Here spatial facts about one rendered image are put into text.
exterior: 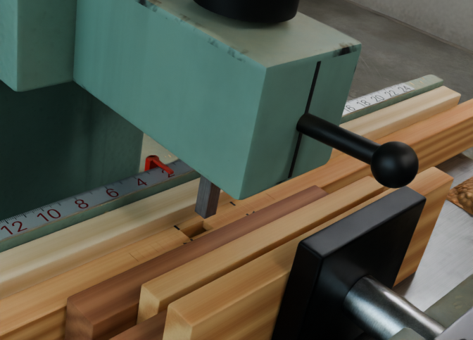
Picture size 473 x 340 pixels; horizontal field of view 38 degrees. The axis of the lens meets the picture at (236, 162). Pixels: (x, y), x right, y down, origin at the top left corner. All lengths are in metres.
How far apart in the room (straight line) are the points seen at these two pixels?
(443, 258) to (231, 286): 0.23
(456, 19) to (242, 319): 3.63
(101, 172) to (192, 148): 0.27
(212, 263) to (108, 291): 0.05
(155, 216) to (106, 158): 0.21
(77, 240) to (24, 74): 0.09
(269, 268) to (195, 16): 0.12
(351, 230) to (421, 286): 0.15
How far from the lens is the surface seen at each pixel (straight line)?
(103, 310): 0.33
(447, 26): 3.92
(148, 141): 0.74
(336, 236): 0.32
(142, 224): 0.38
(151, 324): 0.32
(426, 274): 0.48
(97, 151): 0.58
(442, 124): 0.59
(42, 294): 0.35
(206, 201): 0.38
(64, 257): 0.35
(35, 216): 0.37
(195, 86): 0.31
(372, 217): 0.34
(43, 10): 0.37
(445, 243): 0.52
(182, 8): 0.33
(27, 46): 0.37
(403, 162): 0.29
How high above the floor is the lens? 1.18
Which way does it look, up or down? 31 degrees down
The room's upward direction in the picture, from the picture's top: 12 degrees clockwise
